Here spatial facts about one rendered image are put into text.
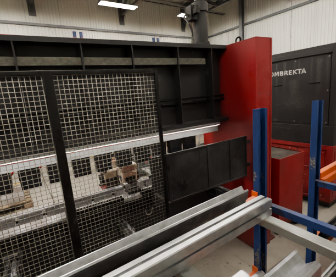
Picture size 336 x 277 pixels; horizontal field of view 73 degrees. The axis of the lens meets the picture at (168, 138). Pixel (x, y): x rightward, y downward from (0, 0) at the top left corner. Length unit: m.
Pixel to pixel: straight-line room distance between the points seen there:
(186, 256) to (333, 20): 8.73
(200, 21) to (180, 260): 2.33
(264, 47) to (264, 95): 0.47
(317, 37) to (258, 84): 6.74
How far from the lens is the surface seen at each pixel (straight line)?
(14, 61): 1.93
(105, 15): 9.77
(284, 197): 3.15
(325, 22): 9.12
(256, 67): 2.46
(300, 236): 0.82
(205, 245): 0.68
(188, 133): 2.58
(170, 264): 0.62
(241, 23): 10.53
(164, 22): 10.97
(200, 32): 2.61
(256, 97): 2.45
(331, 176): 1.40
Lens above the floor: 1.83
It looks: 11 degrees down
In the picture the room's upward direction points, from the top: 5 degrees counter-clockwise
